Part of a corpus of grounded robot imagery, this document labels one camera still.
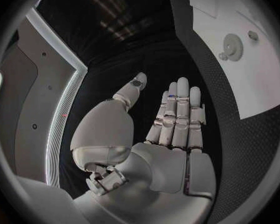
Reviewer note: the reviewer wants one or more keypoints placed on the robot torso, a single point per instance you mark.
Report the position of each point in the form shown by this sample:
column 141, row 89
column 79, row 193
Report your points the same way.
column 28, row 97

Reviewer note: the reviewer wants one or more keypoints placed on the small grey peg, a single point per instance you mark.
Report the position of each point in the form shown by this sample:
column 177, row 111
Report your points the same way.
column 223, row 56
column 253, row 35

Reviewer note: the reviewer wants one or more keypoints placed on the grey gear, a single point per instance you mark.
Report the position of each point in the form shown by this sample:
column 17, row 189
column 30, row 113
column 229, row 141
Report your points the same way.
column 233, row 47

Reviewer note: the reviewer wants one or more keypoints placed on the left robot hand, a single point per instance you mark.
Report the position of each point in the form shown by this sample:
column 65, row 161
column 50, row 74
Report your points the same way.
column 154, row 171

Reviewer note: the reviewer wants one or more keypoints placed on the white task board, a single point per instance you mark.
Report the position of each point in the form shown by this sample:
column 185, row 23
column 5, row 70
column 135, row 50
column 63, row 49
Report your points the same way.
column 252, row 74

